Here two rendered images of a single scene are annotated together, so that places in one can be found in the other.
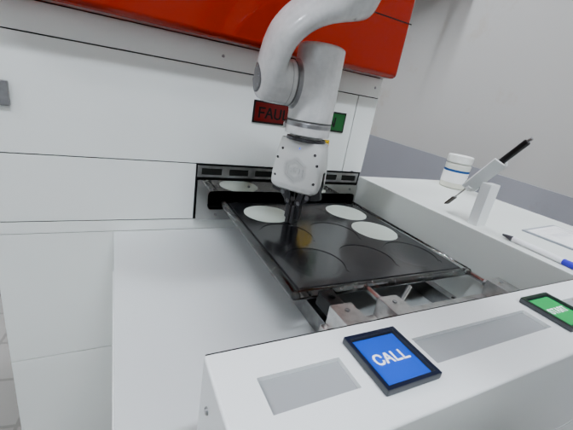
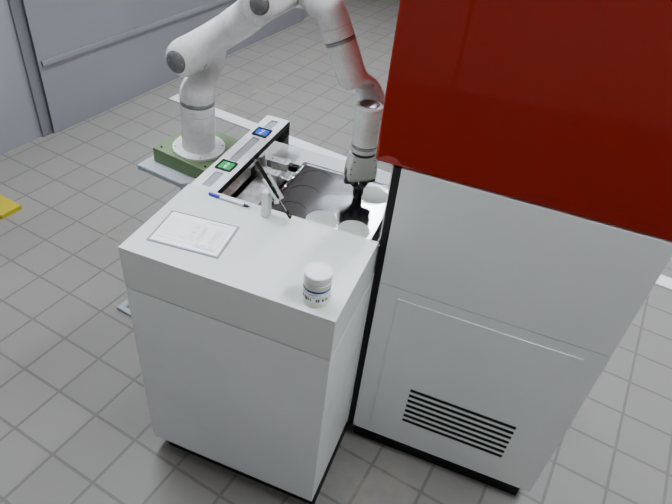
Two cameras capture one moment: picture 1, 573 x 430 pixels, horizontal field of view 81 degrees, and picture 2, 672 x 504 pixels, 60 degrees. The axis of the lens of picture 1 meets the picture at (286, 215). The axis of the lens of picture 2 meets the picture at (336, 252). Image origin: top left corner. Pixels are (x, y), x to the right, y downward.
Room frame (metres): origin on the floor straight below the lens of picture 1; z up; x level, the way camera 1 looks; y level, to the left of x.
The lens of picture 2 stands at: (1.79, -1.19, 2.00)
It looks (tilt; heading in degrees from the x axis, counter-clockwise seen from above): 40 degrees down; 136
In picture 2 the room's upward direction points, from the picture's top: 7 degrees clockwise
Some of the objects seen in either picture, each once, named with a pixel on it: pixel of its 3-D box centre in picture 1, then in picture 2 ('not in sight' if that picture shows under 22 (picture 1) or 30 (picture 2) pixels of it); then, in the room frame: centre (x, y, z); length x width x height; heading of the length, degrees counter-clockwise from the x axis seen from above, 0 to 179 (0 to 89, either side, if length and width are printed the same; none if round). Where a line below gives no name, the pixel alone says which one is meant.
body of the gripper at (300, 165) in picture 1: (302, 161); (361, 164); (0.65, -0.01, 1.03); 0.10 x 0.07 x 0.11; 67
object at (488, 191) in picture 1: (480, 189); (271, 197); (0.66, -0.37, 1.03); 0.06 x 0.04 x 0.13; 29
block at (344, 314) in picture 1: (356, 332); (278, 163); (0.33, -0.11, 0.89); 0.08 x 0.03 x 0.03; 29
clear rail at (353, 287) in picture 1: (394, 281); (283, 188); (0.48, -0.19, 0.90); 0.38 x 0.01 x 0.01; 119
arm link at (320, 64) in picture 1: (314, 84); (367, 123); (0.65, -0.01, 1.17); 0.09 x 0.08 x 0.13; 115
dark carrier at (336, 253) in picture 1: (332, 233); (333, 203); (0.63, -0.10, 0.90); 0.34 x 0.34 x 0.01; 29
